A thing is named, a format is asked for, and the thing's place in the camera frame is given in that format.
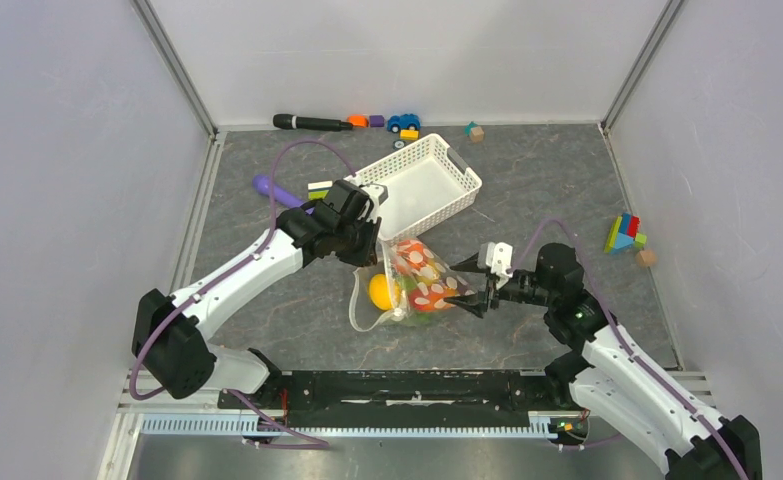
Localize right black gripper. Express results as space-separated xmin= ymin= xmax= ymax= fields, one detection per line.
xmin=443 ymin=250 xmax=556 ymax=319

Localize clear dotted zip bag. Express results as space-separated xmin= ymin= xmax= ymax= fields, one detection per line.
xmin=348 ymin=237 xmax=474 ymax=333

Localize green toy grapes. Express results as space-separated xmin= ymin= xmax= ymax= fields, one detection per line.
xmin=394 ymin=277 xmax=435 ymax=327

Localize orange toy pumpkin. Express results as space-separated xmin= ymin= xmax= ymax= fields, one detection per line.
xmin=393 ymin=239 xmax=442 ymax=285

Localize yellow toy lemon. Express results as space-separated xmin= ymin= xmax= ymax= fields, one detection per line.
xmin=368 ymin=274 xmax=402 ymax=311

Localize white perforated plastic basket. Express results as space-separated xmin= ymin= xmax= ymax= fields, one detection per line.
xmin=346 ymin=133 xmax=483 ymax=243

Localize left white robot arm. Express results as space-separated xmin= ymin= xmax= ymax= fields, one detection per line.
xmin=129 ymin=179 xmax=388 ymax=408

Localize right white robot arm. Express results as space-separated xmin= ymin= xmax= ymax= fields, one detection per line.
xmin=448 ymin=242 xmax=764 ymax=479

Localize green white building block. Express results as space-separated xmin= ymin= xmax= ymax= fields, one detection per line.
xmin=307 ymin=181 xmax=334 ymax=200

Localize orange toy block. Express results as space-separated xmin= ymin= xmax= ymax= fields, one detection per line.
xmin=346 ymin=115 xmax=370 ymax=128

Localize purple toy block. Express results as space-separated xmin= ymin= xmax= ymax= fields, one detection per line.
xmin=368 ymin=115 xmax=385 ymax=128

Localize yellow toy brick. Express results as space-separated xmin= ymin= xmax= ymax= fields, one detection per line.
xmin=399 ymin=130 xmax=420 ymax=141

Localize black microphone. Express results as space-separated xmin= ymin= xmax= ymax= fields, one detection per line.
xmin=272 ymin=113 xmax=354 ymax=132

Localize blue toy car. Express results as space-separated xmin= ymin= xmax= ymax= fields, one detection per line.
xmin=386 ymin=113 xmax=421 ymax=133

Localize teal and wood cubes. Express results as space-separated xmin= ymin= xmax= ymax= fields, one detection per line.
xmin=465 ymin=122 xmax=485 ymax=143

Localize colourful building block stack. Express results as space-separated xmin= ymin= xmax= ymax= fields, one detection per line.
xmin=604 ymin=212 xmax=647 ymax=254

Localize wooden cube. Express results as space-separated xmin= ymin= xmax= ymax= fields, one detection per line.
xmin=635 ymin=248 xmax=658 ymax=268

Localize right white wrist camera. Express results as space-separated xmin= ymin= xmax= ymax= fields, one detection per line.
xmin=477 ymin=242 xmax=513 ymax=277

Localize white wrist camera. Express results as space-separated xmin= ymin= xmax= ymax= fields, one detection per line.
xmin=477 ymin=242 xmax=513 ymax=277
xmin=359 ymin=183 xmax=389 ymax=219

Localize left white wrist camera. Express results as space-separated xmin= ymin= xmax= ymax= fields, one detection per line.
xmin=359 ymin=183 xmax=389 ymax=219

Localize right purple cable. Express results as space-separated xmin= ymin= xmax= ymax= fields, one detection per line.
xmin=513 ymin=218 xmax=753 ymax=480

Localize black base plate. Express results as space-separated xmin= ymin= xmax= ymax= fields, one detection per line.
xmin=247 ymin=370 xmax=589 ymax=428

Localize white cable duct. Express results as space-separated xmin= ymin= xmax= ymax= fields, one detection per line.
xmin=141 ymin=412 xmax=568 ymax=440

